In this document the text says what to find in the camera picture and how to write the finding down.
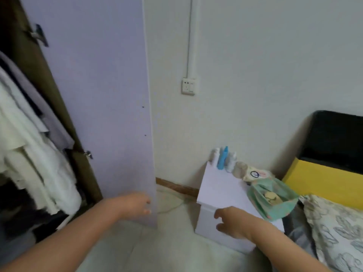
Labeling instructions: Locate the person's left hand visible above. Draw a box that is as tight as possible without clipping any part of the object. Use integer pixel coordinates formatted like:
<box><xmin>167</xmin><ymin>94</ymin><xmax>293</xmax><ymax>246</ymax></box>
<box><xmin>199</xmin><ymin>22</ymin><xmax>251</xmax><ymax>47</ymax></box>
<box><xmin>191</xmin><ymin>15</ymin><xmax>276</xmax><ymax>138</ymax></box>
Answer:
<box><xmin>120</xmin><ymin>192</ymin><xmax>152</xmax><ymax>221</ymax></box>

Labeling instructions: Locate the person's right hand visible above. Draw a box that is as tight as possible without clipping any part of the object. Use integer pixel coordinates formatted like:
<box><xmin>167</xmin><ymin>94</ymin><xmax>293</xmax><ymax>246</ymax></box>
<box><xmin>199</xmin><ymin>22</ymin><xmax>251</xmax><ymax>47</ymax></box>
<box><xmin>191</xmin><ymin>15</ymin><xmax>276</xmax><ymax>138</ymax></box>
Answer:
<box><xmin>214</xmin><ymin>206</ymin><xmax>256</xmax><ymax>242</ymax></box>

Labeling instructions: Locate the lilac wardrobe door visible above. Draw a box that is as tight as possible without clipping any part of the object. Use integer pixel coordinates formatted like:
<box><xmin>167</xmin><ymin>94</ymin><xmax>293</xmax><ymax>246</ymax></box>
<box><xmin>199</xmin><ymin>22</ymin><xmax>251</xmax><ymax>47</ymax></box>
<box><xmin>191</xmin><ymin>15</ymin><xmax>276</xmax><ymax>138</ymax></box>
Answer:
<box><xmin>0</xmin><ymin>0</ymin><xmax>158</xmax><ymax>272</ymax></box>

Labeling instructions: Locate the row of clothes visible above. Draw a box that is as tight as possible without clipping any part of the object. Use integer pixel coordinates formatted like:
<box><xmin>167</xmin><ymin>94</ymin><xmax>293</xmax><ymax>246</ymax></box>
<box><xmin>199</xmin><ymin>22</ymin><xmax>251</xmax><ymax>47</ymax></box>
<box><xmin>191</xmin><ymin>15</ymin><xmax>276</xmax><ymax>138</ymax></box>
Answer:
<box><xmin>0</xmin><ymin>51</ymin><xmax>83</xmax><ymax>216</ymax></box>

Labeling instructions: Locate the person's left forearm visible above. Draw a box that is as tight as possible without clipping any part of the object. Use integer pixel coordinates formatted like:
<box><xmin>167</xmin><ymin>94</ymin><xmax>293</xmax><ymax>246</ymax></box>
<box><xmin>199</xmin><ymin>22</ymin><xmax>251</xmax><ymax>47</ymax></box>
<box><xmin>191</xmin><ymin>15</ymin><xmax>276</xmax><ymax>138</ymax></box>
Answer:
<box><xmin>0</xmin><ymin>196</ymin><xmax>128</xmax><ymax>272</ymax></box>

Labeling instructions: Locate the person's right forearm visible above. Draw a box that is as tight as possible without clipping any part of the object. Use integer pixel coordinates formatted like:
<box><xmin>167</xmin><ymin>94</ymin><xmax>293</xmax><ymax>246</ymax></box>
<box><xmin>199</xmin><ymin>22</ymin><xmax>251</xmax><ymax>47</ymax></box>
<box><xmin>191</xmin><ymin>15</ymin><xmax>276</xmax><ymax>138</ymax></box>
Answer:
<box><xmin>247</xmin><ymin>218</ymin><xmax>332</xmax><ymax>272</ymax></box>

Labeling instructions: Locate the white nightstand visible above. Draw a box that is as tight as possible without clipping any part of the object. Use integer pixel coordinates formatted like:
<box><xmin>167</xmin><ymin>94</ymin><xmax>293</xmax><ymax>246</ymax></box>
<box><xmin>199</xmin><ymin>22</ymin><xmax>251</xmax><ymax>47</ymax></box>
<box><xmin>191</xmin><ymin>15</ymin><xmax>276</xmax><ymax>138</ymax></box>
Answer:
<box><xmin>194</xmin><ymin>161</ymin><xmax>285</xmax><ymax>254</ymax></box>

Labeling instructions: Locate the pale green plastic bag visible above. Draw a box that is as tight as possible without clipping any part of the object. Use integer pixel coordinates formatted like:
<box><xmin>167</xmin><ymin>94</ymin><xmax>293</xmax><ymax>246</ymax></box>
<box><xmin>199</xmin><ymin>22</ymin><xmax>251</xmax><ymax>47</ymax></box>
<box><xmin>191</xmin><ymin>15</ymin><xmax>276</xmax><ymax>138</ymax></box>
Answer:
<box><xmin>246</xmin><ymin>178</ymin><xmax>300</xmax><ymax>222</ymax></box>

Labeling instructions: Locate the white printed pouch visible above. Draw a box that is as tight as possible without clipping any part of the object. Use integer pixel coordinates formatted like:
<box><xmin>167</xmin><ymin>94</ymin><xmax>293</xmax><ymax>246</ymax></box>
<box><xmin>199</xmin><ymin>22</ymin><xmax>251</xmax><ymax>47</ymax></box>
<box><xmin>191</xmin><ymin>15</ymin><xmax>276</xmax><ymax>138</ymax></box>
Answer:
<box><xmin>242</xmin><ymin>166</ymin><xmax>273</xmax><ymax>184</ymax></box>

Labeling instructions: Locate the clear glass jar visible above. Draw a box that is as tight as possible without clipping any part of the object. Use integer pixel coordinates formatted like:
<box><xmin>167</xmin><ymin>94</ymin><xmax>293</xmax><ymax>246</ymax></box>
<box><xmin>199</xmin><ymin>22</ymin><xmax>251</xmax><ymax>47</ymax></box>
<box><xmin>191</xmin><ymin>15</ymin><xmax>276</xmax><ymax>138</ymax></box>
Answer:
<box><xmin>232</xmin><ymin>161</ymin><xmax>249</xmax><ymax>179</ymax></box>

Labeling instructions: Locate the grey bed sheet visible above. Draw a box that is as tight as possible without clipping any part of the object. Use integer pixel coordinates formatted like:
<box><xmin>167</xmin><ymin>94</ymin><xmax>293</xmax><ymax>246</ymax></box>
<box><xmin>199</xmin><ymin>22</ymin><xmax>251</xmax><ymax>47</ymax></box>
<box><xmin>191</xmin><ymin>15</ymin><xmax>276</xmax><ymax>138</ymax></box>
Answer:
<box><xmin>283</xmin><ymin>206</ymin><xmax>318</xmax><ymax>258</ymax></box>

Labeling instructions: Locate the clear plastic bottle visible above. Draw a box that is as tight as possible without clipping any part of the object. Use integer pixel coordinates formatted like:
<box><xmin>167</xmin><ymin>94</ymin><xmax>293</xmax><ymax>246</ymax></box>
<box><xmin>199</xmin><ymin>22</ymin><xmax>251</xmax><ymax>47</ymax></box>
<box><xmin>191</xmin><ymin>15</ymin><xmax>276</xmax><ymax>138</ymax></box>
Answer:
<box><xmin>226</xmin><ymin>151</ymin><xmax>237</xmax><ymax>173</ymax></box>

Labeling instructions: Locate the blue plastic bottle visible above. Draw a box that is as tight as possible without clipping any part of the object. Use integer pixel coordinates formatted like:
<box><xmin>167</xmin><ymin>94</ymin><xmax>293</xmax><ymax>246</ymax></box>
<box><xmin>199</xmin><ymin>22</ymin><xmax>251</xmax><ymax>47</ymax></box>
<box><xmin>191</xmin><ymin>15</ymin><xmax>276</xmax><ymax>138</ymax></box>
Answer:
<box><xmin>217</xmin><ymin>145</ymin><xmax>229</xmax><ymax>170</ymax></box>

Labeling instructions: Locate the black white printed pillow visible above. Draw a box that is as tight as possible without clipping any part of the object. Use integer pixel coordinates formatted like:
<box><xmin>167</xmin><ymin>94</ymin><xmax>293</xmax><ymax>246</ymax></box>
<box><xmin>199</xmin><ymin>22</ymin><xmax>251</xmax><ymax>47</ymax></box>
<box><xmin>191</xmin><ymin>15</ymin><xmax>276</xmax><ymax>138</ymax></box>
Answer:
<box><xmin>299</xmin><ymin>194</ymin><xmax>363</xmax><ymax>272</ymax></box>

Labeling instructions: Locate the yellow black bed headboard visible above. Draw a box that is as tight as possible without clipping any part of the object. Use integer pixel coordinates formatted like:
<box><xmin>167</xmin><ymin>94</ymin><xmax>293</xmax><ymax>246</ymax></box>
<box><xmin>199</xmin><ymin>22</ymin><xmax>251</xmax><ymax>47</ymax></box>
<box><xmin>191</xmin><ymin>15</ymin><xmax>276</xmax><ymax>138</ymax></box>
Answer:
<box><xmin>282</xmin><ymin>110</ymin><xmax>363</xmax><ymax>210</ymax></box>

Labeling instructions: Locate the white wall socket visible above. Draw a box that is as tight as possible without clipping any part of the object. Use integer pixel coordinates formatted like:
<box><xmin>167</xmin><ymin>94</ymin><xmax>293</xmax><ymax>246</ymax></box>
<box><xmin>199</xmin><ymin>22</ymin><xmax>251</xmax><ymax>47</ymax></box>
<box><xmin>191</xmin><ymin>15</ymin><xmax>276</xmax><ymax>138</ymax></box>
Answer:
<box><xmin>181</xmin><ymin>77</ymin><xmax>197</xmax><ymax>96</ymax></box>

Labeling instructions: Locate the white cable conduit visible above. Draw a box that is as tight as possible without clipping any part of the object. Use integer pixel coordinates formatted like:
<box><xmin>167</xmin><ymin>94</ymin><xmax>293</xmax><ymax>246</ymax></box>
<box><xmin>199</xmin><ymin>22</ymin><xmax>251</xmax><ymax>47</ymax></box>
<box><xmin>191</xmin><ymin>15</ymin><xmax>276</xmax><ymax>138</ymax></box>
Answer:
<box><xmin>186</xmin><ymin>0</ymin><xmax>199</xmax><ymax>79</ymax></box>

